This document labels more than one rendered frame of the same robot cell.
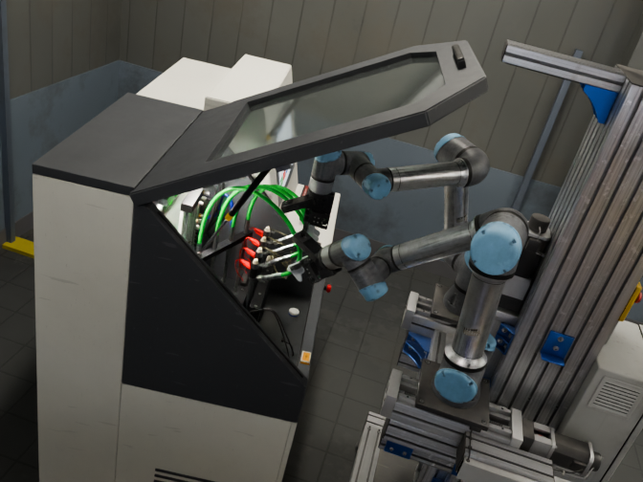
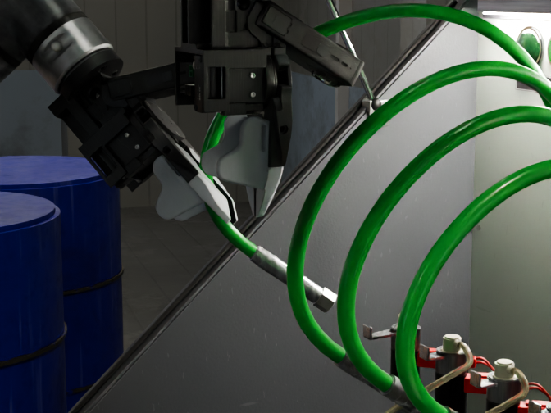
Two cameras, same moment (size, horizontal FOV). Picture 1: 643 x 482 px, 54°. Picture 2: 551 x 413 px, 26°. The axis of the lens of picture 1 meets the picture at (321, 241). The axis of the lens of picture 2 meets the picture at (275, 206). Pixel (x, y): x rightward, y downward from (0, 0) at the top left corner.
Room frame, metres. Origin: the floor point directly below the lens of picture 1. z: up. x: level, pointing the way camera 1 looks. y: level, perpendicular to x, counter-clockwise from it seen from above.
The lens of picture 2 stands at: (2.78, -0.34, 1.45)
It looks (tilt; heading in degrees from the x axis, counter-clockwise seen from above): 10 degrees down; 157
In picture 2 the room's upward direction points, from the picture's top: straight up
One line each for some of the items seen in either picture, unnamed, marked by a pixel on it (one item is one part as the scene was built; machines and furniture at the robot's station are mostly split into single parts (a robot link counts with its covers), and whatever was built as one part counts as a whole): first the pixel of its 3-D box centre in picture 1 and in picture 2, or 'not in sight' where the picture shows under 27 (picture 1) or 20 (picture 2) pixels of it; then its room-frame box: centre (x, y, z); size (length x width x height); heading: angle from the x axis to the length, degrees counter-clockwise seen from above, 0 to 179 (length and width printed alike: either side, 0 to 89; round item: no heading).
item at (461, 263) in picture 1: (475, 268); not in sight; (2.02, -0.57, 1.20); 0.13 x 0.12 x 0.14; 30
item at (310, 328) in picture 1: (307, 337); not in sight; (1.83, -0.03, 0.87); 0.62 x 0.04 x 0.16; 1
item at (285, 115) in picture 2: not in sight; (271, 115); (1.83, 0.06, 1.34); 0.05 x 0.02 x 0.09; 1
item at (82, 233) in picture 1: (150, 271); not in sight; (2.16, 0.67, 0.75); 1.40 x 0.28 x 1.50; 1
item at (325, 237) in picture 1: (310, 222); not in sight; (2.52, 0.07, 0.96); 0.70 x 0.22 x 0.03; 1
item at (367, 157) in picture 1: (357, 165); not in sight; (1.85, -0.05, 1.56); 0.11 x 0.11 x 0.08; 30
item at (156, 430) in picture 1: (219, 413); not in sight; (1.82, 0.23, 0.39); 0.70 x 0.58 x 0.79; 1
